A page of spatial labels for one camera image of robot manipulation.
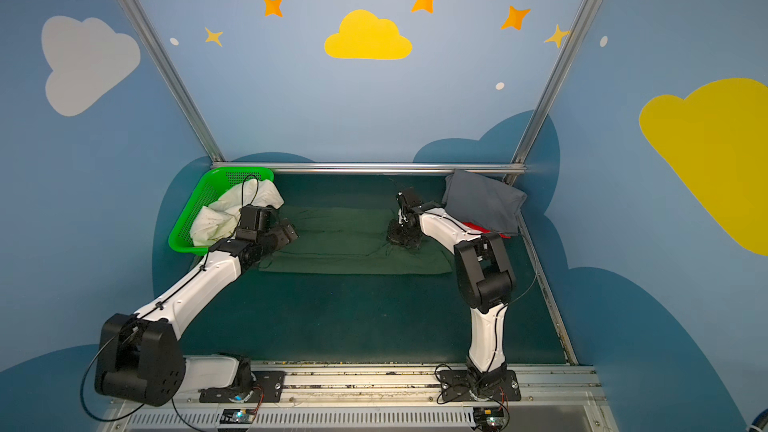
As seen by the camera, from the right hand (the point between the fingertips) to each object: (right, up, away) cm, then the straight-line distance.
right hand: (392, 238), depth 97 cm
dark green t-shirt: (-16, -2, +5) cm, 16 cm away
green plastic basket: (-67, +18, +14) cm, 71 cm away
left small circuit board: (-38, -40, -26) cm, 61 cm away
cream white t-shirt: (-57, +6, 0) cm, 57 cm away
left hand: (-32, +2, -9) cm, 33 cm away
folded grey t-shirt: (+34, +11, +5) cm, 36 cm away
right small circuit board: (+23, -41, -25) cm, 54 cm away
